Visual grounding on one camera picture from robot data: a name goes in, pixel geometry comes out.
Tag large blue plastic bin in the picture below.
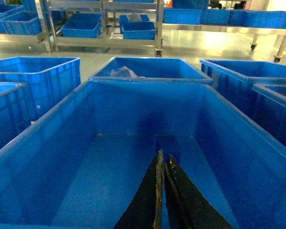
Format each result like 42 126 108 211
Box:
0 81 286 229

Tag blue bin with plastic bag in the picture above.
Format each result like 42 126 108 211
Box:
89 57 213 85

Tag blue bin near left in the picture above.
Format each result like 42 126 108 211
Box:
0 82 31 149

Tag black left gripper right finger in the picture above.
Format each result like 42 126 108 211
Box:
164 155 232 229

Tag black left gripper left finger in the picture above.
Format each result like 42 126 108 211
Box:
114 150 164 229

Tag far steel shelf rack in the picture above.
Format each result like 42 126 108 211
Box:
35 0 164 57

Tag blue bin near right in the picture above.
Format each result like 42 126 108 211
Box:
252 83 286 147

